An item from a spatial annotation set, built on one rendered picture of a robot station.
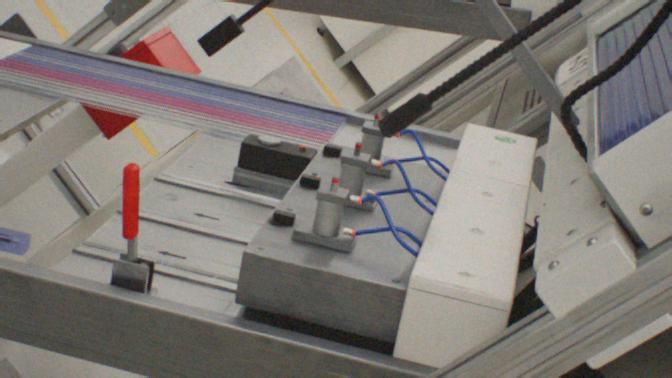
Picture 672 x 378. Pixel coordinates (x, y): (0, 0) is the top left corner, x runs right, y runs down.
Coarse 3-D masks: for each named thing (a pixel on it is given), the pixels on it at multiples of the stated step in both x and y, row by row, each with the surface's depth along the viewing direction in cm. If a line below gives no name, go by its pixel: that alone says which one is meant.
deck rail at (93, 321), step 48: (0, 288) 102; (48, 288) 101; (96, 288) 101; (0, 336) 103; (48, 336) 103; (96, 336) 102; (144, 336) 101; (192, 336) 100; (240, 336) 99; (288, 336) 99
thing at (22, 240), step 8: (0, 232) 85; (8, 232) 86; (16, 232) 86; (0, 240) 85; (8, 240) 85; (16, 240) 85; (24, 240) 85; (0, 248) 85; (8, 248) 85; (16, 248) 85; (24, 248) 85
